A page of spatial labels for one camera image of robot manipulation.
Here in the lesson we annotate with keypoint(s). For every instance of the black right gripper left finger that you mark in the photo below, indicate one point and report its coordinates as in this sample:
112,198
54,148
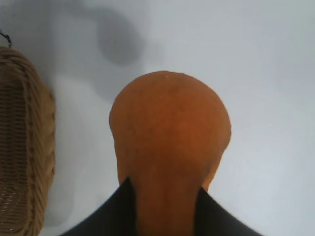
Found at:
110,216

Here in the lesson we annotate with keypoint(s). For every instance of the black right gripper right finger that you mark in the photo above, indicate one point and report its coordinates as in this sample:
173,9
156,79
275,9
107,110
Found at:
216,221

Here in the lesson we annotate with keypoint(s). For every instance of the bumpy orange fruit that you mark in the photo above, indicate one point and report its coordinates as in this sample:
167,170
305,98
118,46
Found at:
169,123

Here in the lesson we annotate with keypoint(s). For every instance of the brown woven wicker basket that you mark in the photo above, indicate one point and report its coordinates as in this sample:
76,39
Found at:
24,147

